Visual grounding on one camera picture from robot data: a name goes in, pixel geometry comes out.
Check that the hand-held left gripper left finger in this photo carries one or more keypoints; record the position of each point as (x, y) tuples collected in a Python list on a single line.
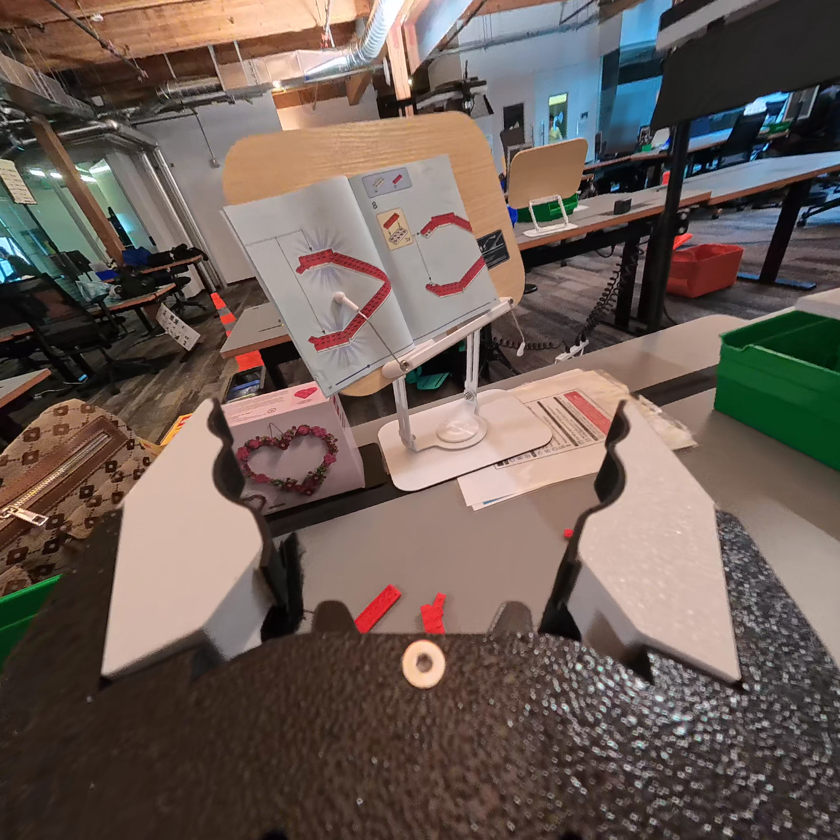
[(177, 558)]

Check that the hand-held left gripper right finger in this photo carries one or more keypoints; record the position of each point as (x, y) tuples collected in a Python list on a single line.
[(656, 564)]

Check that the long red lego plate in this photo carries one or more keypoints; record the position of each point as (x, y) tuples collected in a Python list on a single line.
[(377, 609)]

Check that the lego box with heart wreath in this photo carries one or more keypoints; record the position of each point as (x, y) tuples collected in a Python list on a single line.
[(308, 407)]

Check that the small red lego piece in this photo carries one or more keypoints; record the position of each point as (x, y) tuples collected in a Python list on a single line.
[(433, 617)]

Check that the open lego instruction booklet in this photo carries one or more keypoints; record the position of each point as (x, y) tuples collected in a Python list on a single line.
[(282, 275)]

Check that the clear plastic bag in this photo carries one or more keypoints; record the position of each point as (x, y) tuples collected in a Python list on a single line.
[(656, 420)]

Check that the printed sheet with red label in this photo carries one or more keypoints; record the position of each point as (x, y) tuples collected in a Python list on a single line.
[(571, 426)]

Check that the green plastic bin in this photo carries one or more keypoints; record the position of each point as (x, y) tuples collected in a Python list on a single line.
[(774, 400), (19, 604)]

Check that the brown patterned bag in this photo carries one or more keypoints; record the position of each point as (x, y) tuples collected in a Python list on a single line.
[(59, 420)]

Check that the white paper sheet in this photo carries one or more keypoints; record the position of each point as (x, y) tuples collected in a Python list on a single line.
[(485, 492)]

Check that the white power strip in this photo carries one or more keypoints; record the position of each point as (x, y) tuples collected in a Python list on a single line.
[(571, 350)]

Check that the white printed floor sign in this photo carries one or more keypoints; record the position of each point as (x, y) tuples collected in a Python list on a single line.
[(178, 327)]

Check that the orange floor cone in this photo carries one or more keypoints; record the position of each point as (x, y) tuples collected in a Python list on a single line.
[(225, 313)]

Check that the black office chair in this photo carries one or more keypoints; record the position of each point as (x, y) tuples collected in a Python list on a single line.
[(59, 321)]

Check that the orange storage bin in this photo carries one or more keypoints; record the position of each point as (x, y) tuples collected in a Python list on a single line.
[(705, 272)]

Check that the long wooden desk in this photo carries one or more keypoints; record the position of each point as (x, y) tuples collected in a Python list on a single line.
[(604, 220)]

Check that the small green bin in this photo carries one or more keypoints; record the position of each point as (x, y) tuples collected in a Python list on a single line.
[(548, 211)]

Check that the long grey desk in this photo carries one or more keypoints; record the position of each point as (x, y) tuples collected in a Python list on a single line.
[(754, 174)]

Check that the small wooden book stand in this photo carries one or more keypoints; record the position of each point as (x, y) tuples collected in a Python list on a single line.
[(548, 167)]

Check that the wooden book stand white base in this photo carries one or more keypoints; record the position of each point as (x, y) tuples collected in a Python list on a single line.
[(341, 144)]

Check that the black monitor on pole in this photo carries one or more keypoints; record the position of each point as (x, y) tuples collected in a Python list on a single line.
[(741, 72)]

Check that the paper notice on glass wall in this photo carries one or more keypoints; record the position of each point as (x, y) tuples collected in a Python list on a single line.
[(16, 180)]

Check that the silver air duct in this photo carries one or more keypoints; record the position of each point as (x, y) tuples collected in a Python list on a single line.
[(354, 52)]

